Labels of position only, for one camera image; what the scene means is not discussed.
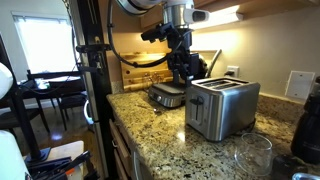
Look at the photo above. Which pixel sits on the long under-cabinet light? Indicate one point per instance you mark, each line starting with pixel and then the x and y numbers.
pixel 216 16

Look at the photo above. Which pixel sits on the black tripod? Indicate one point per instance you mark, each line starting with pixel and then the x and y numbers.
pixel 23 126

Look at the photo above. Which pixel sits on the black appliance at right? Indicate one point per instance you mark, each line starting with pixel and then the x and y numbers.
pixel 308 133

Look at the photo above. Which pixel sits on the black vertical stand pole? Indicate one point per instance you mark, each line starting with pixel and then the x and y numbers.
pixel 96 83

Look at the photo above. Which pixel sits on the wooden upper cabinet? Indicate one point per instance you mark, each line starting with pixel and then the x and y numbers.
pixel 266 5

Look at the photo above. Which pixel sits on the dark wooden chair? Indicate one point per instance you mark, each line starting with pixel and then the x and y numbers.
pixel 71 100

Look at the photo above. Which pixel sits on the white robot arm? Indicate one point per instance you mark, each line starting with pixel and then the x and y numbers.
pixel 178 15

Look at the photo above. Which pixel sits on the metal spoon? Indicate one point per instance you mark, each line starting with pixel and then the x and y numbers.
pixel 150 109

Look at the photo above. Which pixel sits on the white wall outlet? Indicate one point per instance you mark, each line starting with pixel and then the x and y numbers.
pixel 234 70

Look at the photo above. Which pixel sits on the wooden cutting board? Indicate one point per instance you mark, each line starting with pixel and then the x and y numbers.
pixel 140 78

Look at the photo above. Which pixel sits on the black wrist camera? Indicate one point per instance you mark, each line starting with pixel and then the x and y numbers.
pixel 156 32

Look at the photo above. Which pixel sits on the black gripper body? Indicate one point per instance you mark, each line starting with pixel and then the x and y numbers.
pixel 180 41

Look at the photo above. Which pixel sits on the black toaster lever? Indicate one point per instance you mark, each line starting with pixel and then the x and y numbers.
pixel 196 100

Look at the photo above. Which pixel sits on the pale round container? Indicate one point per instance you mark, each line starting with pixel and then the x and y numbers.
pixel 305 176

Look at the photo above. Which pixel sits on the dark dining table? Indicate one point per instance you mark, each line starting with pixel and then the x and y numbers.
pixel 56 81

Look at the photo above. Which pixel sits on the stainless steel toaster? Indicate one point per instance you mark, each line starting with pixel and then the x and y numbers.
pixel 230 110

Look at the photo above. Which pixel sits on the black round object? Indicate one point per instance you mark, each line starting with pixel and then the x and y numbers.
pixel 285 166

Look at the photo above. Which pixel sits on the bright room window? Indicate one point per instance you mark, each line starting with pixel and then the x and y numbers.
pixel 46 43

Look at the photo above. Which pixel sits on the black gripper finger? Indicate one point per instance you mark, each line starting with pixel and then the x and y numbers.
pixel 176 71
pixel 193 66

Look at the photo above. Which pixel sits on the counter drawer cabinet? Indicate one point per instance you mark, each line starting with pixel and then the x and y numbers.
pixel 123 153

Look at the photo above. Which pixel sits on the black steel contact grill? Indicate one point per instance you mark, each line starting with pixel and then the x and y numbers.
pixel 166 95

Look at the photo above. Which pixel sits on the white blank wall plate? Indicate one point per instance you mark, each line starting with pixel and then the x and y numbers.
pixel 300 85

